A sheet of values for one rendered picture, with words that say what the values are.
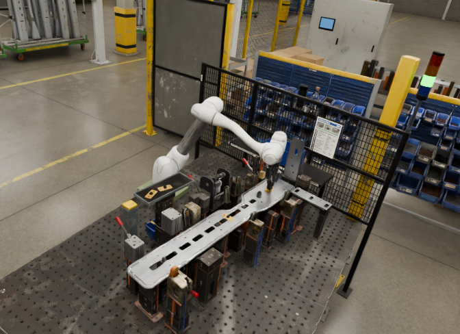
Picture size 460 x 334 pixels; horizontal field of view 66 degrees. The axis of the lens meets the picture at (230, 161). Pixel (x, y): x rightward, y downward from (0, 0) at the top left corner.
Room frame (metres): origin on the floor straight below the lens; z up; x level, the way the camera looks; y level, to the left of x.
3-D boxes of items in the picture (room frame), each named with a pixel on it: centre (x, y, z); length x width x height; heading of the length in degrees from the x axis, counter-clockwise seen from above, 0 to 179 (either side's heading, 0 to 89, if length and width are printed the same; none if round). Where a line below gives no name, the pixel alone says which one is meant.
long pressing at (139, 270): (1.77, -0.03, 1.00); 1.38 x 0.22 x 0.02; 144
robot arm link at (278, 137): (2.15, -0.30, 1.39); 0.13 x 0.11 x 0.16; 164
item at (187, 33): (4.55, 0.72, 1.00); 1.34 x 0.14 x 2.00; 62
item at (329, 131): (2.55, -0.71, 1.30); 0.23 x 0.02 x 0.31; 54
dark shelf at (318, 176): (2.63, -0.40, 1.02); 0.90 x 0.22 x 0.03; 54
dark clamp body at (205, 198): (1.88, 0.15, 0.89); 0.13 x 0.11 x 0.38; 54
